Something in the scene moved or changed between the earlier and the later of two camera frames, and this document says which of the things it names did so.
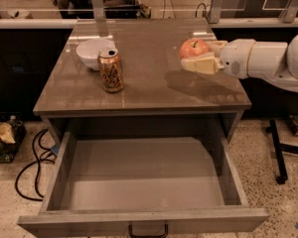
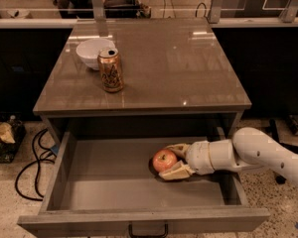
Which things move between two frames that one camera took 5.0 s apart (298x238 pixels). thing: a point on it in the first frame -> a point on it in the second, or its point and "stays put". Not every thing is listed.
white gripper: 236,59 -> 198,157
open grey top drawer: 143,185 stays put
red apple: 193,47 -> 163,160
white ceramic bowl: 88,50 stays put
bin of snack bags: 7,131 stays put
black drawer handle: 164,235 stays put
